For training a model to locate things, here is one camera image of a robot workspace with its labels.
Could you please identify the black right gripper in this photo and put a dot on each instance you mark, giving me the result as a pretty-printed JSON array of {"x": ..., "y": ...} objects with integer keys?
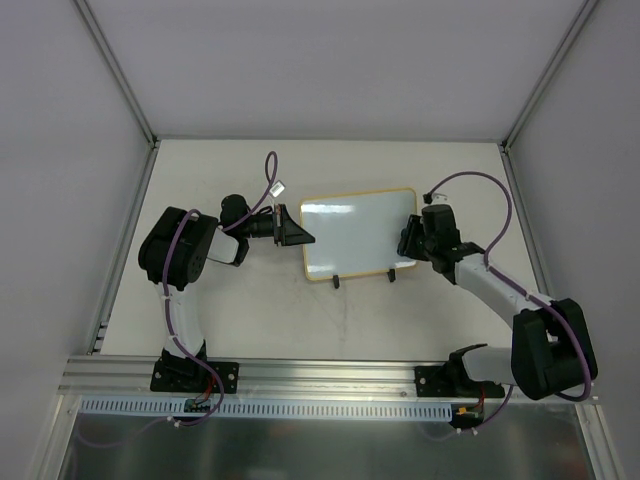
[{"x": 410, "y": 239}]

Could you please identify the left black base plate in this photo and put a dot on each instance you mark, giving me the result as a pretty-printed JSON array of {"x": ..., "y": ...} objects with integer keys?
[{"x": 183, "y": 375}]

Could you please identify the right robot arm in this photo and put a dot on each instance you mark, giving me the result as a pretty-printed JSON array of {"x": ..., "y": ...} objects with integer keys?
[{"x": 550, "y": 350}]

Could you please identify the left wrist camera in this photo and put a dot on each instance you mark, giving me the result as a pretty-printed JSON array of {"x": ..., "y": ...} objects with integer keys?
[{"x": 277, "y": 189}]

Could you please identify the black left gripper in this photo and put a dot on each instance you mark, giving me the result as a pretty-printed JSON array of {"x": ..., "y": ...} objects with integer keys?
[{"x": 280, "y": 226}]

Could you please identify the right aluminium frame post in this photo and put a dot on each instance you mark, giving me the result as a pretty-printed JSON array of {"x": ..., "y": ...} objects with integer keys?
[{"x": 559, "y": 55}]

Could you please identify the white slotted cable duct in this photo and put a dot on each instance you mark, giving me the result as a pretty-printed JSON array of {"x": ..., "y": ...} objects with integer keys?
[{"x": 261, "y": 408}]

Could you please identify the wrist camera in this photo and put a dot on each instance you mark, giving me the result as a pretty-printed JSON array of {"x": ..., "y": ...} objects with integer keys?
[
  {"x": 277, "y": 189},
  {"x": 431, "y": 198}
]

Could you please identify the left aluminium frame post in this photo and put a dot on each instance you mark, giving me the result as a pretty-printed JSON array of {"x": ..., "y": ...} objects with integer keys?
[{"x": 98, "y": 36}]

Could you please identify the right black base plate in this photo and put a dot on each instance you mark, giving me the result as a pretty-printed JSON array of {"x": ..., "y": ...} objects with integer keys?
[{"x": 451, "y": 382}]

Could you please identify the whiteboard stand with black feet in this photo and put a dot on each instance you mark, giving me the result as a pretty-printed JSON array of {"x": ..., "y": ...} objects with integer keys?
[{"x": 391, "y": 275}]

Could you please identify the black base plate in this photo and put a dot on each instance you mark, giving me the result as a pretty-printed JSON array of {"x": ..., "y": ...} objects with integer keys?
[
  {"x": 451, "y": 382},
  {"x": 183, "y": 375}
]

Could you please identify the aluminium rail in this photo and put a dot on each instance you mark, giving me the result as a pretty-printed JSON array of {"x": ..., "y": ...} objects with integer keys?
[{"x": 258, "y": 378}]

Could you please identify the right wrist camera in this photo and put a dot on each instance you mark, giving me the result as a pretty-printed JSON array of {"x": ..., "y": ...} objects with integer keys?
[{"x": 431, "y": 198}]

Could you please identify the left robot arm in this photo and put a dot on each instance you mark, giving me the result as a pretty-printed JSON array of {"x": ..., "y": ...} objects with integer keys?
[{"x": 174, "y": 255}]

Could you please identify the aluminium frame post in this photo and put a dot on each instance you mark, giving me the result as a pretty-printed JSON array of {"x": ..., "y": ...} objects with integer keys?
[
  {"x": 559, "y": 55},
  {"x": 98, "y": 36}
]

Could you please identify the yellow framed whiteboard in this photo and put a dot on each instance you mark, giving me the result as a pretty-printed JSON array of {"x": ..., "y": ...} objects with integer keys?
[{"x": 356, "y": 234}]

